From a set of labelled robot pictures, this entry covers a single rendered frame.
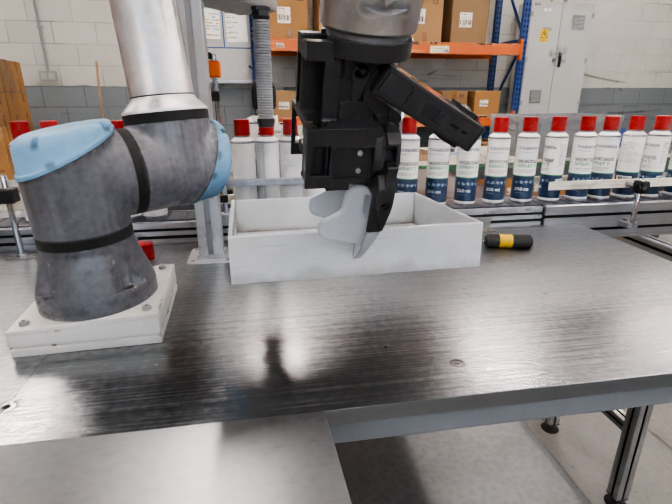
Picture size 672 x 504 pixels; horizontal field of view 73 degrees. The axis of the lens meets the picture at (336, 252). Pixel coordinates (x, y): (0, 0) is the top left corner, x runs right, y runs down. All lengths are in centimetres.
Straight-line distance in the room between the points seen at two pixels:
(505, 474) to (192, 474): 102
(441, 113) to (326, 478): 32
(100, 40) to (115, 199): 500
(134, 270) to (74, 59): 506
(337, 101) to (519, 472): 116
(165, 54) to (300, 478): 53
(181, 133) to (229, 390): 34
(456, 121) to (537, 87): 575
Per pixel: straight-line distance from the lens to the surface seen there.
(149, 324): 64
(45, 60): 570
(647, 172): 143
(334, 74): 37
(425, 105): 39
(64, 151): 62
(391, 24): 35
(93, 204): 63
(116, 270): 65
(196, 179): 67
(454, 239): 51
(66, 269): 65
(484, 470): 136
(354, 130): 37
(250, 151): 102
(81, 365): 64
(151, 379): 58
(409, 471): 132
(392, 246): 48
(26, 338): 68
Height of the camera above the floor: 114
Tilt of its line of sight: 19 degrees down
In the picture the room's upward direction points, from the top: straight up
